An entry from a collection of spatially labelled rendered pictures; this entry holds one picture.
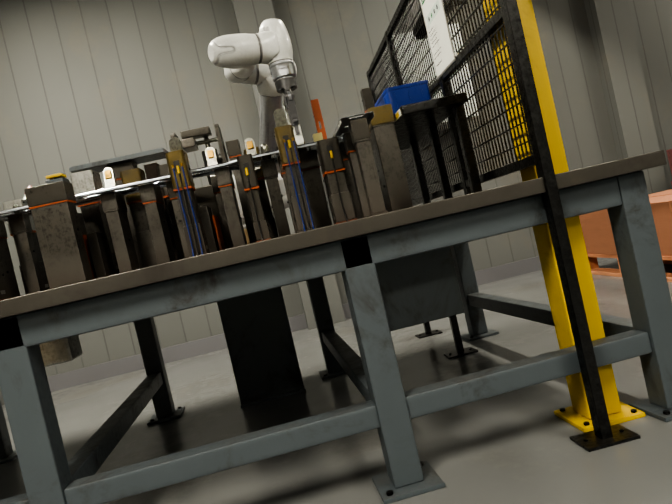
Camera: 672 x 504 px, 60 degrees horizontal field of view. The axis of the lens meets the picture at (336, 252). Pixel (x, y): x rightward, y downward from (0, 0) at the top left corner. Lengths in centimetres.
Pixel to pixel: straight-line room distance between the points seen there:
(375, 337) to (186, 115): 368
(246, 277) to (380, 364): 40
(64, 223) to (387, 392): 112
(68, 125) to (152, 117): 64
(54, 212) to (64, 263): 16
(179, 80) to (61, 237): 316
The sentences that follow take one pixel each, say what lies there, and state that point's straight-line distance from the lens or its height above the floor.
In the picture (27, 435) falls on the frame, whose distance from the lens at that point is 161.
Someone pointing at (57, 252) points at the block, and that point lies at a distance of 202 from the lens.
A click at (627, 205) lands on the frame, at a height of 58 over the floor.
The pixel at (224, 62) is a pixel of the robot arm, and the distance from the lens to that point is 212.
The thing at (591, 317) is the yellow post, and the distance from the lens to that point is 179.
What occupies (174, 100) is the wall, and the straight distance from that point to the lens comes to 498.
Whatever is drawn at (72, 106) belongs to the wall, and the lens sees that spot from 512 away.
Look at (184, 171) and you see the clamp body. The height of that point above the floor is 98.
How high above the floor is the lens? 67
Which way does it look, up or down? 1 degrees down
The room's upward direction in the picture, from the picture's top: 13 degrees counter-clockwise
